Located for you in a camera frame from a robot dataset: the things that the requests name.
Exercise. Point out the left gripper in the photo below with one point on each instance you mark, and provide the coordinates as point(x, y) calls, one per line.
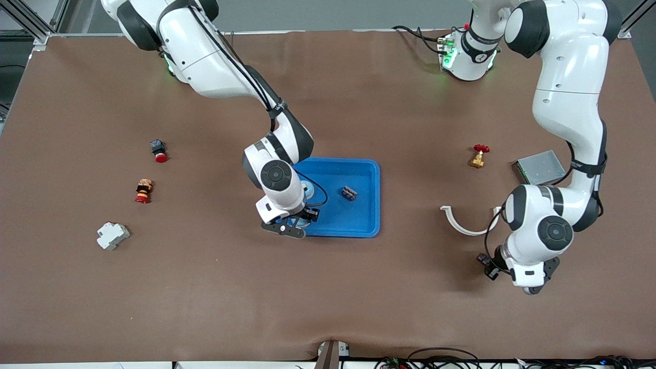
point(493, 263)

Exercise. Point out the white circuit breaker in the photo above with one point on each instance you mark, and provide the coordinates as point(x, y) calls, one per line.
point(113, 236)

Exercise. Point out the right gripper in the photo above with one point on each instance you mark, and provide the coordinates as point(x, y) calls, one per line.
point(309, 213)

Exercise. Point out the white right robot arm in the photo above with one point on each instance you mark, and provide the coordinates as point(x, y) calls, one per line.
point(205, 61)

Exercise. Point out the white arched pipe clamp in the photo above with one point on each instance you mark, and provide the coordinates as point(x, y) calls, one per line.
point(461, 230)

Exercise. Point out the silver metal power supply box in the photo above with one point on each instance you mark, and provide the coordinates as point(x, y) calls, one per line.
point(535, 166)

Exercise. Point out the grey camera stand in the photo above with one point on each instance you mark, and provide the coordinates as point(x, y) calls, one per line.
point(330, 356)

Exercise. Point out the blue plastic tray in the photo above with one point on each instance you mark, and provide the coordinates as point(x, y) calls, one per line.
point(348, 220)

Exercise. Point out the red black push button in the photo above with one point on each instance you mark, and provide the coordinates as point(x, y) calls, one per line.
point(160, 156)

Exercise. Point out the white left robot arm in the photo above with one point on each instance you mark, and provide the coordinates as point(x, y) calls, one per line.
point(569, 77)

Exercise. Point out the red yellow button switch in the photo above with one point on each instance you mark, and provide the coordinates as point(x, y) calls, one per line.
point(143, 192)

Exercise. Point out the brown table cover mat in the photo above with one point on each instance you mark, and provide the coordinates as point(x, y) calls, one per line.
point(328, 297)

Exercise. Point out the blue desk bell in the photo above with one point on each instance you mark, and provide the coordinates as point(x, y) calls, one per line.
point(310, 190)
point(299, 222)

